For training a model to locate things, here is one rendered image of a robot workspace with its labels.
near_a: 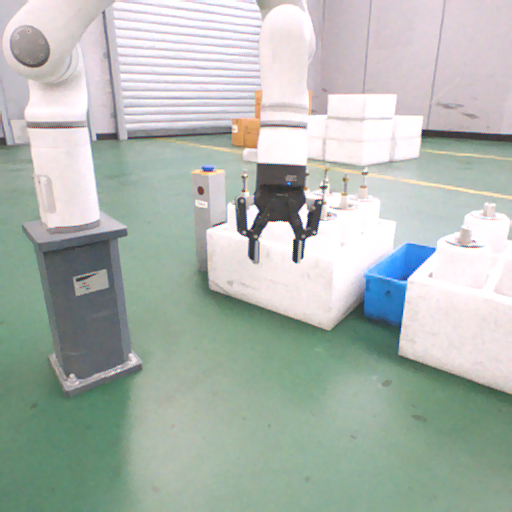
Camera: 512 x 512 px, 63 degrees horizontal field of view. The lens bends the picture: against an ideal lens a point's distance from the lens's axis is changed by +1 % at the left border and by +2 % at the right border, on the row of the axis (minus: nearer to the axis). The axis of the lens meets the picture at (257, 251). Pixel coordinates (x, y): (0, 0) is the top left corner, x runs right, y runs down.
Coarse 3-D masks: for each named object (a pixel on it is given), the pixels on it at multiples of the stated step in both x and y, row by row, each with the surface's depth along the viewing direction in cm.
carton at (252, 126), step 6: (246, 120) 461; (252, 120) 452; (258, 120) 445; (246, 126) 463; (252, 126) 454; (258, 126) 445; (246, 132) 465; (252, 132) 456; (258, 132) 447; (246, 138) 467; (252, 138) 458; (246, 144) 470; (252, 144) 460
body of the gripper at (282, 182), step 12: (264, 168) 61; (276, 168) 60; (288, 168) 60; (300, 168) 61; (264, 180) 61; (276, 180) 60; (288, 180) 60; (300, 180) 61; (264, 192) 62; (276, 192) 63; (288, 192) 63; (300, 192) 64; (264, 204) 63; (300, 204) 64; (276, 216) 63; (288, 216) 64
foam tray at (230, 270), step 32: (224, 224) 119; (384, 224) 119; (224, 256) 113; (288, 256) 100; (320, 256) 95; (352, 256) 100; (224, 288) 116; (256, 288) 109; (288, 288) 103; (320, 288) 97; (352, 288) 105; (320, 320) 99
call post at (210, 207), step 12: (192, 180) 124; (204, 180) 121; (216, 180) 123; (204, 192) 123; (216, 192) 124; (204, 204) 124; (216, 204) 125; (204, 216) 125; (216, 216) 126; (204, 228) 127; (204, 240) 128; (204, 252) 130; (204, 264) 131
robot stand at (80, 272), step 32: (32, 224) 76; (64, 256) 70; (96, 256) 74; (64, 288) 72; (96, 288) 75; (64, 320) 75; (96, 320) 77; (64, 352) 77; (96, 352) 79; (128, 352) 85; (64, 384) 78; (96, 384) 80
